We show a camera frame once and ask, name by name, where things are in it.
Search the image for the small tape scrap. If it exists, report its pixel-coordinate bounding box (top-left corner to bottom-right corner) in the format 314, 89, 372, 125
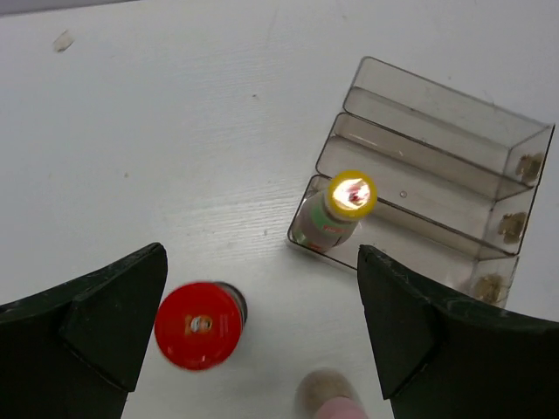
52, 30, 74, 53

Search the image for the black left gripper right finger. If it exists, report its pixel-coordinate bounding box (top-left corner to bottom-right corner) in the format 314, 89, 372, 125
357, 245, 558, 418

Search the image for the yellow cap sauce bottle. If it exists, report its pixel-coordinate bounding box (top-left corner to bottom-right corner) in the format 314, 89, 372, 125
292, 169, 377, 253

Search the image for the pink cap spice shaker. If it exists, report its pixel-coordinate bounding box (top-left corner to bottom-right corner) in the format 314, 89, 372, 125
294, 368, 368, 419

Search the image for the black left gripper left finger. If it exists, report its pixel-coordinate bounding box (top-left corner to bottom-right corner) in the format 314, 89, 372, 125
1, 243, 168, 418

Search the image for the red lid dark sauce jar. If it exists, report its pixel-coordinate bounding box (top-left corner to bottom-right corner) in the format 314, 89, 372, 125
154, 281, 248, 371

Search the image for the clear tiered organizer rack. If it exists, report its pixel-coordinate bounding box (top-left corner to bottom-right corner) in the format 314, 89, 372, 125
287, 57, 555, 307

